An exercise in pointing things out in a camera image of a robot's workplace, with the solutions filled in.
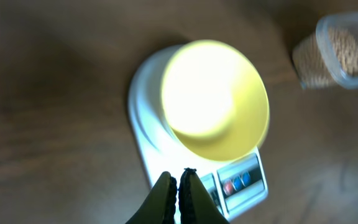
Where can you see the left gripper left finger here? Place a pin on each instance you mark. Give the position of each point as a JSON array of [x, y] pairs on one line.
[[159, 207]]

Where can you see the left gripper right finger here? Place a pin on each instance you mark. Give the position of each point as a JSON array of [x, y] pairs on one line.
[[195, 204]]

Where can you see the white digital kitchen scale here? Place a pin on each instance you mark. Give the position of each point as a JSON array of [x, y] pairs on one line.
[[234, 186]]

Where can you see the pale yellow bowl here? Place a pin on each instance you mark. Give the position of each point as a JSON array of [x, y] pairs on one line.
[[214, 101]]

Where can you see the soybeans in container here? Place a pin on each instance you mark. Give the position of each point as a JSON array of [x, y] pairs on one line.
[[310, 66]]

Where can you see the clear plastic container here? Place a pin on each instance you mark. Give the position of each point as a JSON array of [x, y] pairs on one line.
[[329, 56]]

